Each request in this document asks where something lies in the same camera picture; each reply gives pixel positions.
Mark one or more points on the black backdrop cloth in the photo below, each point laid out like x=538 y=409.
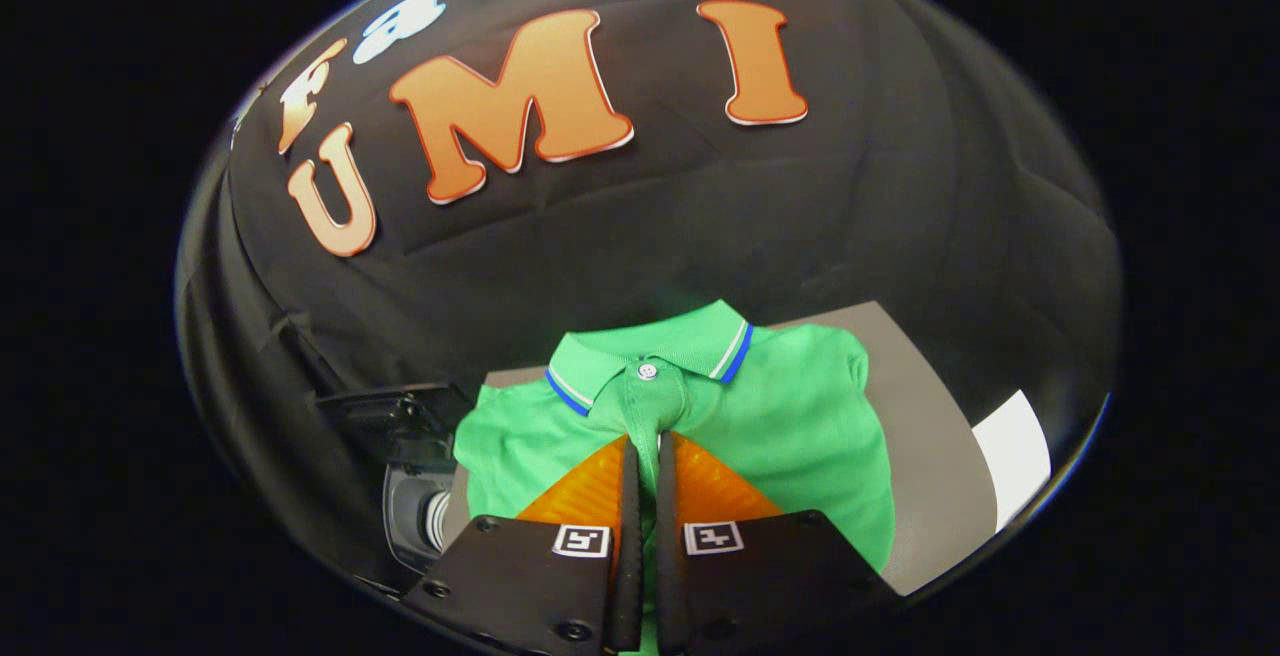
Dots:
x=700 y=216

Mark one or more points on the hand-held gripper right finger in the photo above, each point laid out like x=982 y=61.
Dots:
x=668 y=556

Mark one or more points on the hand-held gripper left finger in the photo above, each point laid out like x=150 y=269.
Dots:
x=628 y=556

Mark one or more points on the white panel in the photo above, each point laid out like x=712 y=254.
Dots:
x=1015 y=456

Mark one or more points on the dark glass washing machine lid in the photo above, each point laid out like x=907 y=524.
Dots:
x=390 y=411

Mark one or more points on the green polo shirt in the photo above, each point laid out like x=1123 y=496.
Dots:
x=800 y=436

